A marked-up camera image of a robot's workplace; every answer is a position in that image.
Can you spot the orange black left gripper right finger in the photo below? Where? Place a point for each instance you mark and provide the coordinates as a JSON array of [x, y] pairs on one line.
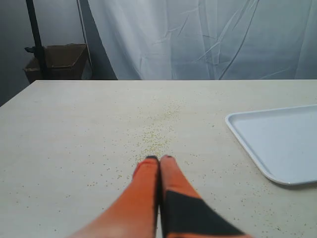
[[184, 214]]

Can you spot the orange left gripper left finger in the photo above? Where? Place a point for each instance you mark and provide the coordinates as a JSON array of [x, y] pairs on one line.
[[134, 213]]

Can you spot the scattered millet grains on table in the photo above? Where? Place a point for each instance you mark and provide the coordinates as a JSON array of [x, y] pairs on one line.
[[125, 132]]

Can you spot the white plastic tray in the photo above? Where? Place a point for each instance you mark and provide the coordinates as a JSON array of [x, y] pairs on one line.
[[281, 142]]

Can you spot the brown cardboard box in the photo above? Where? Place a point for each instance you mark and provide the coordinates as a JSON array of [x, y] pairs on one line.
[[64, 62]]

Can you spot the white backdrop curtain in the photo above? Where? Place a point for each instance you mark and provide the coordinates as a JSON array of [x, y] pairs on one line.
[[208, 39]]

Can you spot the black stand pole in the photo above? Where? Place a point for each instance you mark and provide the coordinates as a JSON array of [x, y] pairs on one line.
[[38, 50]]

